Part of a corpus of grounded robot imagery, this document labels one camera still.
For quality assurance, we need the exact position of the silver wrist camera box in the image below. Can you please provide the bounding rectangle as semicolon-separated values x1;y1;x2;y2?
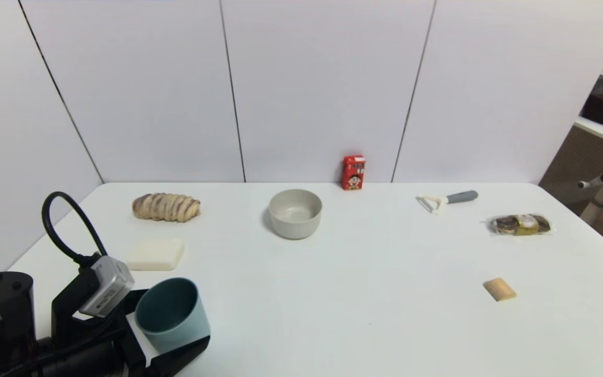
79;255;135;318

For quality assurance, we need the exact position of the beige round bowl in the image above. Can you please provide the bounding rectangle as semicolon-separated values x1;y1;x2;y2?
269;189;323;240

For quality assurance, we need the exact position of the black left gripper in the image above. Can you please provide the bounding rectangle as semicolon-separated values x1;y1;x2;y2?
40;288;211;377

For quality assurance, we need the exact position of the blue-grey plastic cup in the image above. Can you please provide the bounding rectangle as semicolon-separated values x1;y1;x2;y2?
135;278;211;354

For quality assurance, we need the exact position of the white desk with perforated panel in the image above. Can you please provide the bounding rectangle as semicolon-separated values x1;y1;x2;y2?
539;116;603;227

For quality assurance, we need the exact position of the grey-handled white peeler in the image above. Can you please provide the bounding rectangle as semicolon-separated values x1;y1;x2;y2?
417;190;479;214

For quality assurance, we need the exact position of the striped bread loaf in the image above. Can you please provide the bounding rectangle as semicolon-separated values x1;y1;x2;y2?
132;193;201;223

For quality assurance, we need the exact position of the cream soap bar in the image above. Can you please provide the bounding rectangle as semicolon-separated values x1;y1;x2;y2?
127;239;185;271

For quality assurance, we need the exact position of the black looped cable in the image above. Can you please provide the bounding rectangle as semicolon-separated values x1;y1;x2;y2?
41;191;108;265

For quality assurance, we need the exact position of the half-round wooden block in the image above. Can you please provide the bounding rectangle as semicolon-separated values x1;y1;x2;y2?
483;278;517;302

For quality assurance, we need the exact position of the red milk carton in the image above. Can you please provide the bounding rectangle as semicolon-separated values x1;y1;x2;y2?
341;154;366;191

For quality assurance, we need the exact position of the wrapped chocolate pack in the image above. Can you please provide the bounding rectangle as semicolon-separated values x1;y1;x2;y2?
487;213;554;236

